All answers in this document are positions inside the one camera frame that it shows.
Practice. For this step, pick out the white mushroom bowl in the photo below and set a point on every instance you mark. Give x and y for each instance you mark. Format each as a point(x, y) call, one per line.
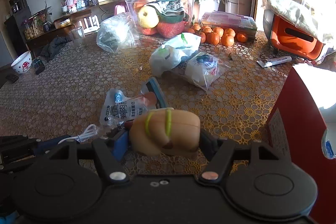
point(22, 63)

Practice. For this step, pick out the blue snack bag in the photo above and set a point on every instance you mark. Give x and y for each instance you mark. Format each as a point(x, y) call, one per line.
point(328, 144)

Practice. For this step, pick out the pink plastic storage box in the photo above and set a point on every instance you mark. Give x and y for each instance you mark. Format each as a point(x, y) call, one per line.
point(239, 23)

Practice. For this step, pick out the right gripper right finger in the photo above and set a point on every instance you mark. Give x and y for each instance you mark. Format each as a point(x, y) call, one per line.
point(208, 144)

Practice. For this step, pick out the white chicken snack pouch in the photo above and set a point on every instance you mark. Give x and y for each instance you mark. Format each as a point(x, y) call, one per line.
point(117, 107)

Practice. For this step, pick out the clear glass fruit bowl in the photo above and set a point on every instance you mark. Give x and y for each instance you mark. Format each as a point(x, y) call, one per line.
point(175, 16)

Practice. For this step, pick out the drinking glass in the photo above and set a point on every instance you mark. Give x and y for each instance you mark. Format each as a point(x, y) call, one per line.
point(77, 36)

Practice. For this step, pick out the yellow apple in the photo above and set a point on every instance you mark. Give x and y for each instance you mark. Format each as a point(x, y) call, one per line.
point(147, 17)

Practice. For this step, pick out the tangerine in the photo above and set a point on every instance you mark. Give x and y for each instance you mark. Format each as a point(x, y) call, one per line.
point(227, 40)
point(241, 37)
point(213, 38)
point(229, 32)

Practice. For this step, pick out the orange black appliance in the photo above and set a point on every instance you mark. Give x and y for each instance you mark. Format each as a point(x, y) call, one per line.
point(284, 36)

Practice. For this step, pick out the white tube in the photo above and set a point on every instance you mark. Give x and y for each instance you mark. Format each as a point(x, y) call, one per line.
point(274, 61)

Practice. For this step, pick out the red cardboard box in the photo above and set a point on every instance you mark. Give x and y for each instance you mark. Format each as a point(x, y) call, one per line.
point(304, 110)

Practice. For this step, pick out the black remote control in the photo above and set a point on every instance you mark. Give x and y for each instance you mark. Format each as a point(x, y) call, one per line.
point(38, 66)

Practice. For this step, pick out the white blue food bag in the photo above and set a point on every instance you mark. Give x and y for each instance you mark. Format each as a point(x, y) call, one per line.
point(201, 70)

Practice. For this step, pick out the clear bag with greens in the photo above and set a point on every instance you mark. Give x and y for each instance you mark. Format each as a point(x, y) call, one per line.
point(116, 33)

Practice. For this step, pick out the white green plastic bag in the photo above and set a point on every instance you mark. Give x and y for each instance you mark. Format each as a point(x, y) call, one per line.
point(173, 52)

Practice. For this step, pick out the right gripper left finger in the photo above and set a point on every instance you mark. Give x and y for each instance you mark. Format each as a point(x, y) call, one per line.
point(120, 144)

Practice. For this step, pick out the spotted cream toy animal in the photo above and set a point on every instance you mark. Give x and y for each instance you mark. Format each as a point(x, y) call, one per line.
point(169, 131)

